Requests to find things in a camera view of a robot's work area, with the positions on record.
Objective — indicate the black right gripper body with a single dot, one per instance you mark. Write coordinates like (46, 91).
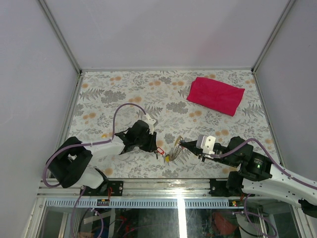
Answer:
(214, 156)

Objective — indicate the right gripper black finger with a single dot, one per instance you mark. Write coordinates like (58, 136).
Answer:
(186, 144)
(193, 149)

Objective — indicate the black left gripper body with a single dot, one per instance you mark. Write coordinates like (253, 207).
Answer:
(147, 143)

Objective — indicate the metal key organiser with rings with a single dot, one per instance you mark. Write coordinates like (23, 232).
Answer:
(175, 151)

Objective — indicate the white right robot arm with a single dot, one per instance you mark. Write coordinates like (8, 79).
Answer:
(255, 173)

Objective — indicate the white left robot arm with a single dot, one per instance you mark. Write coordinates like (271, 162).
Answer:
(69, 164)

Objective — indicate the pink folded cloth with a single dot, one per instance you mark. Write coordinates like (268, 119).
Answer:
(215, 95)

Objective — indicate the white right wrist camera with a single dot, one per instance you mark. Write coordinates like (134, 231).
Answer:
(206, 143)

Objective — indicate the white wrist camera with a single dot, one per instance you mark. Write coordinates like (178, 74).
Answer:
(206, 143)
(150, 122)

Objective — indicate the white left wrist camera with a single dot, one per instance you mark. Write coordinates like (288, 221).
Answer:
(150, 122)

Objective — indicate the aluminium mounting rail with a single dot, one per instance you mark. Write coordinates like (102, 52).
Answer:
(168, 188)

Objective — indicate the white slotted cable duct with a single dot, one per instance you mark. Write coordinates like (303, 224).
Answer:
(142, 203)

